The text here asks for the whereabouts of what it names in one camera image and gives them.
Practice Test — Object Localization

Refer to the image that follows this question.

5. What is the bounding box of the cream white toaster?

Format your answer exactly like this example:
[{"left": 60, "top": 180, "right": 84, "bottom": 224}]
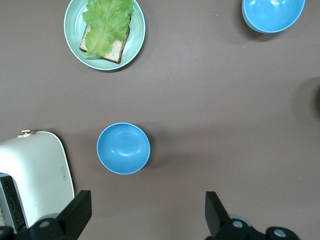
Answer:
[{"left": 0, "top": 129, "right": 75, "bottom": 235}]

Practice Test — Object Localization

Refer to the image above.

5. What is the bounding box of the blue bowl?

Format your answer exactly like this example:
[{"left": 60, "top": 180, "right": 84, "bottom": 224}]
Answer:
[
  {"left": 96, "top": 122, "right": 152, "bottom": 175},
  {"left": 241, "top": 0, "right": 306, "bottom": 34}
]

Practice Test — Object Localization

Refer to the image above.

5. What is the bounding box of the brown table cover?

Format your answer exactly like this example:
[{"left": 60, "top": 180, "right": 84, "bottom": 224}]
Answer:
[{"left": 0, "top": 0, "right": 320, "bottom": 240}]

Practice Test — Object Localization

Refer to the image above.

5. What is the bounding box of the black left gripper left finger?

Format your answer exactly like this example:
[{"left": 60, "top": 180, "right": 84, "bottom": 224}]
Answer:
[{"left": 56, "top": 189, "right": 92, "bottom": 240}]

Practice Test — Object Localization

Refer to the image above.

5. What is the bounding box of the light green plate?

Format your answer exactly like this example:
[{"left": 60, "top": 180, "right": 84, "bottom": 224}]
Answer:
[{"left": 63, "top": 0, "right": 146, "bottom": 71}]

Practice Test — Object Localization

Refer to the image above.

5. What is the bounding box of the toast slice with dark crust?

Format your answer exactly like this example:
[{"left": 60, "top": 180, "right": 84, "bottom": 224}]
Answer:
[{"left": 79, "top": 14, "right": 132, "bottom": 65}]

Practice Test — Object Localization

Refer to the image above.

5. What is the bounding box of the green lettuce leaf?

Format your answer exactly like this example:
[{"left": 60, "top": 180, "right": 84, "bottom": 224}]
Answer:
[{"left": 81, "top": 0, "right": 134, "bottom": 60}]

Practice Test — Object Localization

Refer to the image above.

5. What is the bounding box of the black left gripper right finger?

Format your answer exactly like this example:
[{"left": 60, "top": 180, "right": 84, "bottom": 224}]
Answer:
[{"left": 204, "top": 191, "right": 231, "bottom": 238}]

